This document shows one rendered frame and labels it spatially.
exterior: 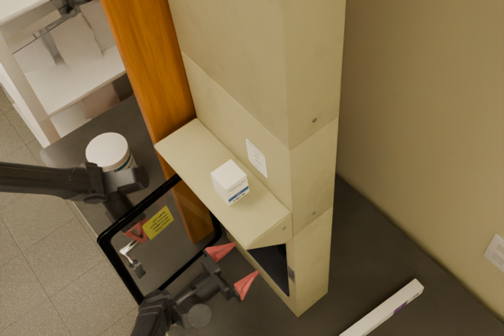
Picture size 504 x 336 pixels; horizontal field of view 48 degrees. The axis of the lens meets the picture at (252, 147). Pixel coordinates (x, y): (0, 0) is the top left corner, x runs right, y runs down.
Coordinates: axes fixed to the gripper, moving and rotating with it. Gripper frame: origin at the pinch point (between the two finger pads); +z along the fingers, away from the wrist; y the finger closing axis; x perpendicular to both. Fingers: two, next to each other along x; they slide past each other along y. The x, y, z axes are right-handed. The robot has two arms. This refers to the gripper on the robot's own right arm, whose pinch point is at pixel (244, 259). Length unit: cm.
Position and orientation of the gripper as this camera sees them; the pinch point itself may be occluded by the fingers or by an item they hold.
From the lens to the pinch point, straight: 143.5
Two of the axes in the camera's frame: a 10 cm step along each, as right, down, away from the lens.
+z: 7.9, -5.3, 3.0
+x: 0.9, 5.8, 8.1
